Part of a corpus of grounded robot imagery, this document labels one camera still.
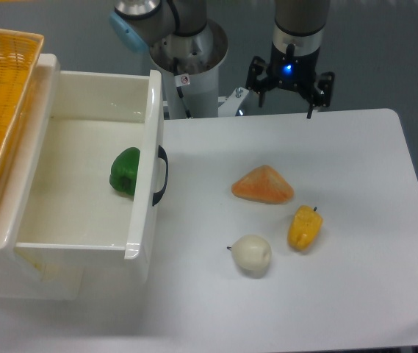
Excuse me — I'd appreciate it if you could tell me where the white drawer cabinet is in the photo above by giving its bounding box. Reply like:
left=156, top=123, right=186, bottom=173
left=0, top=54, right=83, bottom=300

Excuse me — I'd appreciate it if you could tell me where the yellow bell pepper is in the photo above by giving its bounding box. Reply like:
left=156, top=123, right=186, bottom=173
left=287, top=205, right=323, bottom=252

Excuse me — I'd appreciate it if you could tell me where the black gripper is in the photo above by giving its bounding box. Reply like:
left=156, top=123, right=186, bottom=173
left=245, top=44, right=335, bottom=119

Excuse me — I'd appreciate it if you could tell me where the white metal bracket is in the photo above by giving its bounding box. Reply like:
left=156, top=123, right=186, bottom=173
left=218, top=87, right=250, bottom=117

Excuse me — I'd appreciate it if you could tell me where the green bell pepper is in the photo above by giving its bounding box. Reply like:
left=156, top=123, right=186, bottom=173
left=109, top=147, right=140, bottom=196

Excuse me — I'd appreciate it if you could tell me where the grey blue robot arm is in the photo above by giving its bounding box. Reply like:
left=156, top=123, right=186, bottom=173
left=109, top=1, right=335, bottom=119

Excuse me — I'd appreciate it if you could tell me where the white top drawer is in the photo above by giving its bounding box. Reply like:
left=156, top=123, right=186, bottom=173
left=15, top=71, right=167, bottom=282

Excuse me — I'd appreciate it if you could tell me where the white pear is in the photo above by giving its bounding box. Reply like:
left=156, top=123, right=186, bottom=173
left=226, top=235, right=272, bottom=278

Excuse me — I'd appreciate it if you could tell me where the orange triangular bread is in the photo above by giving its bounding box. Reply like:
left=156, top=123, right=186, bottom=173
left=231, top=165, right=295, bottom=204

